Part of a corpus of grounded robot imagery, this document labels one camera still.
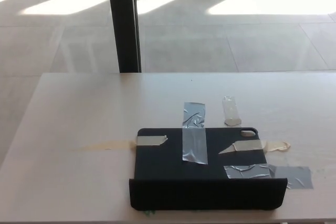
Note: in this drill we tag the black window frame post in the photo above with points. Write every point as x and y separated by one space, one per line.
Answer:
124 22

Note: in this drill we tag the wide grey duct tape strip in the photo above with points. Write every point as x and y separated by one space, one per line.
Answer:
291 176

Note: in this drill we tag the long beige masking tape strip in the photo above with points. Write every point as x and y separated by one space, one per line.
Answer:
151 140

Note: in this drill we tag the short beige masking tape strip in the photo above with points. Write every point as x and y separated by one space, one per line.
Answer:
252 146

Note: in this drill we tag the long grey duct tape strip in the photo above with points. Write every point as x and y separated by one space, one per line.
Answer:
194 132

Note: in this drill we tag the black folding tablet cover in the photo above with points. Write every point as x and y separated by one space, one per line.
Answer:
162 171

